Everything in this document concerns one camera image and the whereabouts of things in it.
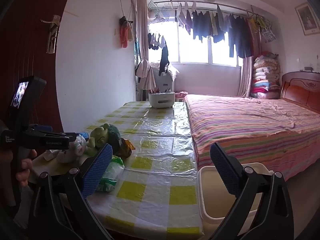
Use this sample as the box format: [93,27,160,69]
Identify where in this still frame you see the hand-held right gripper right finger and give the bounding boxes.
[209,142,295,240]

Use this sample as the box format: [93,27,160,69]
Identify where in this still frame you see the green and white plastic bag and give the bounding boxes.
[96,155,125,193]

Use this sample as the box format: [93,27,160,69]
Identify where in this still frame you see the white pen holder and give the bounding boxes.
[148,90,175,110]

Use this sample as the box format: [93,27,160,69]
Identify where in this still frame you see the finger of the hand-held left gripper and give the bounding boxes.
[26,124,78,141]

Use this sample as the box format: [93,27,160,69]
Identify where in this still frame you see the orange cloth on wall hook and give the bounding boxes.
[119,16,135,48]

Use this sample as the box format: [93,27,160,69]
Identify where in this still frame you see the yellow snack wrapper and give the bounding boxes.
[117,139,136,158]

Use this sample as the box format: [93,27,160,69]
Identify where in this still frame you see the stack of folded blankets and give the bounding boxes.
[250,51,282,99]

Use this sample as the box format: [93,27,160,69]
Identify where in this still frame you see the small clothes on hanger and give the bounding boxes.
[147,31,167,51]

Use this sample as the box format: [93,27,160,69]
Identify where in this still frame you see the cream plastic bin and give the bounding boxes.
[197,162,274,240]

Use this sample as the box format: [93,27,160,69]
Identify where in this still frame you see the white fluffy plush toy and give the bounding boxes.
[56,136,88,164]

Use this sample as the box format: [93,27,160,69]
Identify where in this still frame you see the beige curtain beside blankets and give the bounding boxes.
[237,55,254,97]

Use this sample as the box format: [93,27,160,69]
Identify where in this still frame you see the green plush toy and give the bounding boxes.
[86,123,122,157]

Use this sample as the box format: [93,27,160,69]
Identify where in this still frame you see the framed picture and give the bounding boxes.
[295,2,320,36]

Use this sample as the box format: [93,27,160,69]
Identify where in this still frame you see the metal clothes rail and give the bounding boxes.
[147,0,263,18]

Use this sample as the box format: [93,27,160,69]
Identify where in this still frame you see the dark red wooden door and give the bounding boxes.
[0,0,78,240]

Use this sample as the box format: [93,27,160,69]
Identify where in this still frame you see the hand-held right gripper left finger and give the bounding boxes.
[27,143,117,240]

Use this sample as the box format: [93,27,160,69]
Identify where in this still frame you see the white appliance with lace cover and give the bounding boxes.
[150,62,180,96]

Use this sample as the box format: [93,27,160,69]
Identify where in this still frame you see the black hanging garment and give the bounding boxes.
[159,36,171,77]

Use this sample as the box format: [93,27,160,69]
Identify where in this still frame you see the metal door handle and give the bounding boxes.
[40,15,62,54]

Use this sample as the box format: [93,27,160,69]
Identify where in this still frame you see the row of hanging clothes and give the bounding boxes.
[175,2,277,59]

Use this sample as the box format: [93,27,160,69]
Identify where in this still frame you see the beige curtain beside wire rack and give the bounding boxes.
[136,0,150,100]

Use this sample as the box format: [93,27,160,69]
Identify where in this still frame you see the beige hanging cloth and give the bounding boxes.
[136,59,157,91]

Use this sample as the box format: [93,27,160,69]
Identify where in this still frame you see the wooden headboard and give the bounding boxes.
[280,71,320,113]

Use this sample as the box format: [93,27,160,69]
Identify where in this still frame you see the metal wire rack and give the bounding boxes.
[147,1,171,22]

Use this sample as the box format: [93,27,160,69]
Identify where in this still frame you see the person's left hand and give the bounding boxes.
[15,149,38,188]

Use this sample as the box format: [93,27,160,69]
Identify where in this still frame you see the striped bed sheet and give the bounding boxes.
[184,94,320,180]

